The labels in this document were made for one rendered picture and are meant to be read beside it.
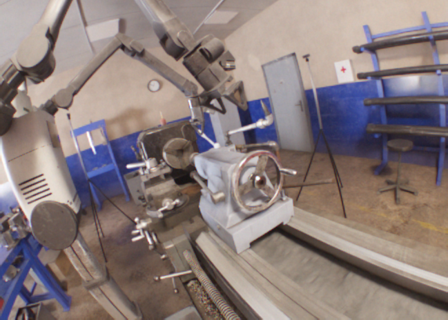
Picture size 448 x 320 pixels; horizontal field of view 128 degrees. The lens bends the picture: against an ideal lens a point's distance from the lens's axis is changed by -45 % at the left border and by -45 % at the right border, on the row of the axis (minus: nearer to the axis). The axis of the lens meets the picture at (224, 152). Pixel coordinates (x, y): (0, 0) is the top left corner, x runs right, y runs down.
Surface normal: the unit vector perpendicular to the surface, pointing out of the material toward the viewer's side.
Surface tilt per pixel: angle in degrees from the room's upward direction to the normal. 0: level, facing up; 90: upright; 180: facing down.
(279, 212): 90
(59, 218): 90
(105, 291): 90
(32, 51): 90
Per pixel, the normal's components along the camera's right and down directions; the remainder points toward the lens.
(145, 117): 0.47, 0.09
